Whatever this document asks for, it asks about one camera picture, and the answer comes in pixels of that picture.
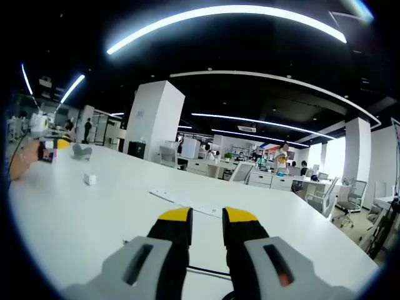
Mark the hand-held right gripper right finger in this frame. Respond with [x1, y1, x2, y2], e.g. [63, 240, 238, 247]
[221, 206, 354, 300]

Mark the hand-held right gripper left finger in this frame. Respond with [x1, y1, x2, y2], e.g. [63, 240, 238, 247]
[62, 206, 194, 300]

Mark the black Type-C cable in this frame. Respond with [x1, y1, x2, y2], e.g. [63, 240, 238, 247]
[186, 265, 235, 300]

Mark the white desk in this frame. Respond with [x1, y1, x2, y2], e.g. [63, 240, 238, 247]
[7, 142, 381, 300]

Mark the person's left hand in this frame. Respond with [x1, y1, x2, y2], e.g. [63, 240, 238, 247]
[19, 143, 41, 166]

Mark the grey curved object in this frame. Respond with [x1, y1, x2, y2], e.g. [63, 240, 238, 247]
[71, 143, 93, 161]

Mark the black bin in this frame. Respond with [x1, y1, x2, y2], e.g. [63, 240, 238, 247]
[127, 141, 146, 160]

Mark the white mesh office chair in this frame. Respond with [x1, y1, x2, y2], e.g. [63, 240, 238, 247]
[332, 179, 368, 229]
[304, 176, 341, 219]
[159, 145, 179, 169]
[232, 162, 256, 184]

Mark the white square pillar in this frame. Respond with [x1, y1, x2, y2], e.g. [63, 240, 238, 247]
[126, 80, 186, 163]
[343, 117, 373, 188]

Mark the row of white office desks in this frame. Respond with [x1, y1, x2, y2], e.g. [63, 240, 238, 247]
[181, 152, 344, 201]

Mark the curved ceiling light strip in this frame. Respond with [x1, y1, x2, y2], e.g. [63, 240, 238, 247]
[106, 4, 348, 56]

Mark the white desk cable cover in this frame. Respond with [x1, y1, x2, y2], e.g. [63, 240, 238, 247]
[149, 189, 221, 217]

